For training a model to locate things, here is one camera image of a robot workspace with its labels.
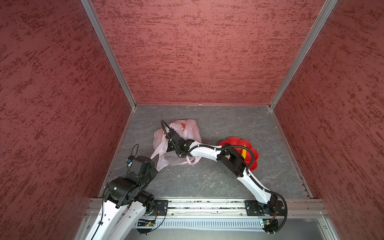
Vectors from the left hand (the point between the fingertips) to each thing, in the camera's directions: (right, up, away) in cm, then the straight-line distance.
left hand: (155, 173), depth 72 cm
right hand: (0, +10, +22) cm, 24 cm away
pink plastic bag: (+16, +21, +14) cm, 30 cm away
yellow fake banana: (+50, +5, +19) cm, 54 cm away
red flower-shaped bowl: (+46, +12, +23) cm, 53 cm away
